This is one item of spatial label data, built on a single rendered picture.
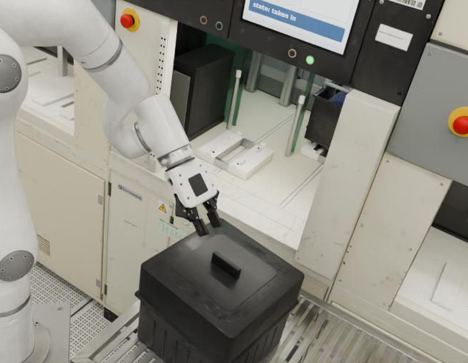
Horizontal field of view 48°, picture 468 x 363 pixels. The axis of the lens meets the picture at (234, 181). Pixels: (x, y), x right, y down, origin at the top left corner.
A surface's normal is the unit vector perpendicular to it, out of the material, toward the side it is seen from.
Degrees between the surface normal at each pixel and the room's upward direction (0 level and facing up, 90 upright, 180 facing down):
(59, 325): 0
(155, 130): 68
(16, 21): 103
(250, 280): 0
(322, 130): 90
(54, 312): 0
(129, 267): 90
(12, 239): 64
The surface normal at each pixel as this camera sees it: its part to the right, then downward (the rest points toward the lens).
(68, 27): 0.52, 0.58
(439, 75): -0.52, 0.41
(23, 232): 0.78, 0.00
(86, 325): 0.17, -0.81
